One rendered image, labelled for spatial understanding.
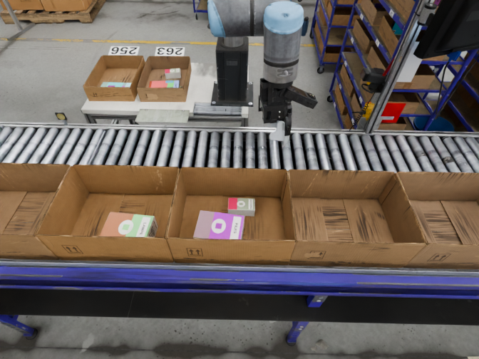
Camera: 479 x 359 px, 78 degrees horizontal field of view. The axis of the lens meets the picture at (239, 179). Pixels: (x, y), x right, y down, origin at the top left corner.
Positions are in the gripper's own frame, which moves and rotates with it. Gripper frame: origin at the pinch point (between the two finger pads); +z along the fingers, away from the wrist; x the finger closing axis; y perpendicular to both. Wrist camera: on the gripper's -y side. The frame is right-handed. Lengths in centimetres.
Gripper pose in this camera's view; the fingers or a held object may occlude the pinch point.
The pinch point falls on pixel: (282, 137)
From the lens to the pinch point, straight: 95.0
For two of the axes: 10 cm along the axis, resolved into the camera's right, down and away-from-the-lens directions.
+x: 1.8, 6.8, -7.2
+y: -9.8, 1.5, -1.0
